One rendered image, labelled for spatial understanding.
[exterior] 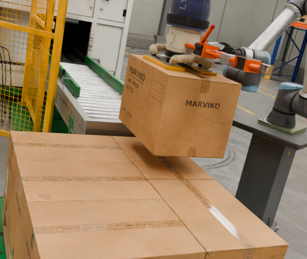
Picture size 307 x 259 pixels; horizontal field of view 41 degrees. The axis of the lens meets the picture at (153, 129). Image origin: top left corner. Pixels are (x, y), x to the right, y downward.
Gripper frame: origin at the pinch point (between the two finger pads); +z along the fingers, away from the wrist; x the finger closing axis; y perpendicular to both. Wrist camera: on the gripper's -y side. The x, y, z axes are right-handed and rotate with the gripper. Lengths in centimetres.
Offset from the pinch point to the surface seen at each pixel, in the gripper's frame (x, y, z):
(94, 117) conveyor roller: -66, 93, 21
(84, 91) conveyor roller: -65, 158, 13
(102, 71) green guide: -59, 223, -20
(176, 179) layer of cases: -66, -4, 4
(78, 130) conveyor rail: -71, 77, 35
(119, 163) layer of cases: -66, 14, 29
